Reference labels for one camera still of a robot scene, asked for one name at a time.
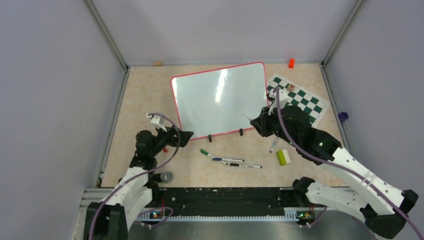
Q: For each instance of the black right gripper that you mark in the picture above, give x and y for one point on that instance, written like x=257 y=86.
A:
x=261 y=122

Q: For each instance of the green-capped marker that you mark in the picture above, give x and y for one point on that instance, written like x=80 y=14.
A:
x=210 y=155

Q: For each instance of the blue-capped marker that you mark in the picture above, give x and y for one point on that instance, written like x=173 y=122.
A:
x=227 y=159

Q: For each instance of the lime green toy brick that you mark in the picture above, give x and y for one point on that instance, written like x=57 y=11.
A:
x=283 y=157

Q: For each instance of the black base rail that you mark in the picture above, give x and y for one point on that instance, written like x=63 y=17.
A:
x=229 y=201

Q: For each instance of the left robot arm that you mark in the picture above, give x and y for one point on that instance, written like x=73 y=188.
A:
x=113 y=216

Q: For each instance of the orange block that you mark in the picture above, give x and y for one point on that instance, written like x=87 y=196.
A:
x=291 y=63

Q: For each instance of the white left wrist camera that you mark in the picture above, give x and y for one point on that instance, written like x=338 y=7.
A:
x=157 y=121

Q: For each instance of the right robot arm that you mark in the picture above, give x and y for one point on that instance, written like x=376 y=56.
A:
x=382 y=208

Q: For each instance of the pink-framed whiteboard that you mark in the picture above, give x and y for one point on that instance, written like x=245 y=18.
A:
x=212 y=102

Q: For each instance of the cork piece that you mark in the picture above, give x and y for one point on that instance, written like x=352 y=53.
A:
x=158 y=64

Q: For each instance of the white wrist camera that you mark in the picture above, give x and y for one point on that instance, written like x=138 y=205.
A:
x=277 y=96
x=157 y=121

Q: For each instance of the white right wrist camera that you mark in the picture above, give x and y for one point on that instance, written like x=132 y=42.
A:
x=277 y=96

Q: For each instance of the purple-capped marker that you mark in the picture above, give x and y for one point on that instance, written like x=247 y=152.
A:
x=273 y=145

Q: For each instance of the wooden chess piece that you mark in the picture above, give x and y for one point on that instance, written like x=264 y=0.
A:
x=290 y=88

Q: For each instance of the black microphone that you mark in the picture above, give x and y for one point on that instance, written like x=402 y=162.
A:
x=163 y=177

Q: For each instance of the green white chessboard mat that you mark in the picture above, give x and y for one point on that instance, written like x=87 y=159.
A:
x=312 y=104

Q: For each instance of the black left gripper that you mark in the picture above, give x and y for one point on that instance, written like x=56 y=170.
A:
x=174 y=140

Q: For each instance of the black-capped marker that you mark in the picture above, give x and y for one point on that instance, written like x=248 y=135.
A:
x=245 y=165

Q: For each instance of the purple object at wall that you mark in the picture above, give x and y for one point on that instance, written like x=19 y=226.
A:
x=343 y=116

